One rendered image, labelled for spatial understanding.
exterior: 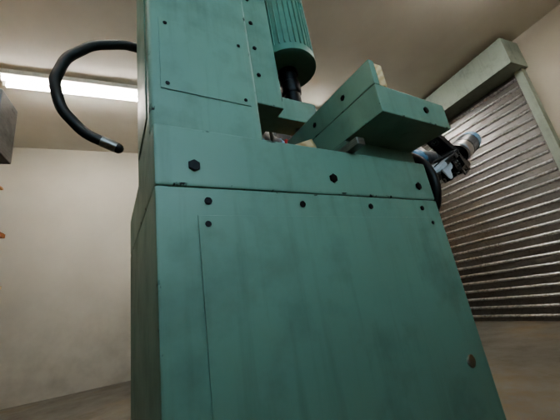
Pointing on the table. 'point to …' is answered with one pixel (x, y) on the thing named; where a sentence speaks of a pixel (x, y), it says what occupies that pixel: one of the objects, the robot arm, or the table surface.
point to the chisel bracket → (292, 117)
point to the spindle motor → (291, 37)
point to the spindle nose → (289, 83)
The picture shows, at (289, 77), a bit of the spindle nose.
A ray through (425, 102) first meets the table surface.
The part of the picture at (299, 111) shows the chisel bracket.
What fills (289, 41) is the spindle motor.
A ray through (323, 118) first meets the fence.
